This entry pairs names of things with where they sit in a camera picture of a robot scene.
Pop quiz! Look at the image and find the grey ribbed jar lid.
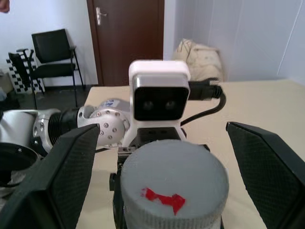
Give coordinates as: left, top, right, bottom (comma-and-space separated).
120, 140, 230, 229

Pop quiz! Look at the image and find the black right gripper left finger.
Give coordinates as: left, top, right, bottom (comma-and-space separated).
0, 124, 100, 229

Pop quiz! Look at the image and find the black white checkerboard panel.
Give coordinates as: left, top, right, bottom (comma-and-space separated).
6, 51, 46, 95

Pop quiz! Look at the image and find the dark brown wooden door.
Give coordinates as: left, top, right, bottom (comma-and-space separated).
86, 0, 165, 86

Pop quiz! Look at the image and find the black office chair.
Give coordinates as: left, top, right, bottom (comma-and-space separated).
31, 29, 85, 109

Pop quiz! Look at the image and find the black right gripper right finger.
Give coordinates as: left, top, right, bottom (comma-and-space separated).
225, 121, 305, 229

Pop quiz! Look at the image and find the silver door handle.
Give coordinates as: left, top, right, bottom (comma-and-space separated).
95, 7, 108, 26

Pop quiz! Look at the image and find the white depth camera module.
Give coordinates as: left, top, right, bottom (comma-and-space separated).
128, 60, 191, 150

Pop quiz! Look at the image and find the silver robot torso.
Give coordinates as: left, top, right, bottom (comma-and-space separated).
0, 109, 48, 198

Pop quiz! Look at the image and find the beige stuffed bag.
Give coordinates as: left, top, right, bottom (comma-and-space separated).
172, 38, 227, 83

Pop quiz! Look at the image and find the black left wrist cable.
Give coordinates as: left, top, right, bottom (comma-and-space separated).
180, 80, 227, 126

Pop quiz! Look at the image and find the black metal stand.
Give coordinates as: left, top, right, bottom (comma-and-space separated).
16, 48, 36, 87

